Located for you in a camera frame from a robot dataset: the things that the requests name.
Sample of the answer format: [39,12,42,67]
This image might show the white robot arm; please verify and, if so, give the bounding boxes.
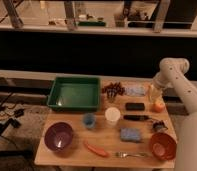
[153,58,197,171]

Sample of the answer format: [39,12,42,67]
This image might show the green plastic tray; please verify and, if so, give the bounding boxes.
[47,77,100,112]

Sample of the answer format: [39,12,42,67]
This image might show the white plastic cup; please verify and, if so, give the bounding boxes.
[105,107,121,126]

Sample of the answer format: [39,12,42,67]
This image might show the blue plastic cup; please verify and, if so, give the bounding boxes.
[83,113,96,129]

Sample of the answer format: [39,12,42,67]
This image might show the clear plastic bag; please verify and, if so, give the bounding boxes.
[125,86,145,97]

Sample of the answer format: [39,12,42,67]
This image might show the black rectangular block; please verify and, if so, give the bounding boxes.
[125,103,145,111]

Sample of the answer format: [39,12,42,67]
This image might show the black marker pen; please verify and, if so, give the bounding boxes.
[123,115,150,121]

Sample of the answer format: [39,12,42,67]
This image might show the blue sponge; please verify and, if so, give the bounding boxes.
[120,128,141,142]

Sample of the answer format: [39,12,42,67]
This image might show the orange fruit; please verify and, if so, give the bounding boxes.
[153,100,165,113]

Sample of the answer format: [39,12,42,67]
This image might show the green box on shelf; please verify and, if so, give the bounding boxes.
[78,21,106,27]

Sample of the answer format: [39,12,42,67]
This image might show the purple bowl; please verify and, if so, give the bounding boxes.
[44,122,74,152]

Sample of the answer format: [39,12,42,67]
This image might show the orange carrot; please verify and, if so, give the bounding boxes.
[83,141,109,157]

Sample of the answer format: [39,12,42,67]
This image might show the silver fork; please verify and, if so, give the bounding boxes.
[115,152,147,158]

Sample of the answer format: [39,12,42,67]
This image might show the small black clip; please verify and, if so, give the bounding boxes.
[153,121,167,132]

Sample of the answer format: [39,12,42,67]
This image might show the orange bowl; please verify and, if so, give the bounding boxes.
[149,132,177,161]

